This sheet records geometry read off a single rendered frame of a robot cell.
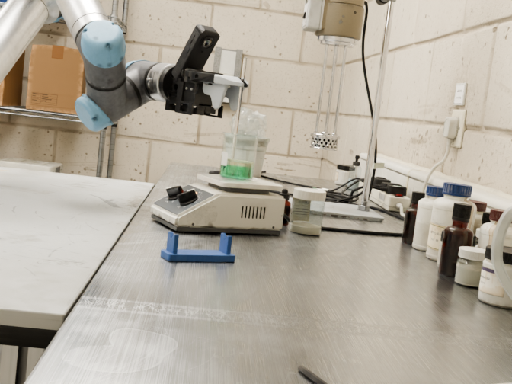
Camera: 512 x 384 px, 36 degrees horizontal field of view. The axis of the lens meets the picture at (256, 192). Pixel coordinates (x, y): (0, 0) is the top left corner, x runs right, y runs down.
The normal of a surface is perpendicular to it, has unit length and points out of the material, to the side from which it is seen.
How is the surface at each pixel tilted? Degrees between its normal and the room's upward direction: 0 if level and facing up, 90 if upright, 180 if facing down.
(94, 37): 47
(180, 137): 90
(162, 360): 0
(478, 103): 90
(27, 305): 0
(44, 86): 89
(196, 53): 123
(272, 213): 90
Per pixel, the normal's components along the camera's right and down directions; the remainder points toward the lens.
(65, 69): 0.15, 0.14
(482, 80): -0.99, -0.11
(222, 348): 0.11, -0.99
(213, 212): 0.45, 0.15
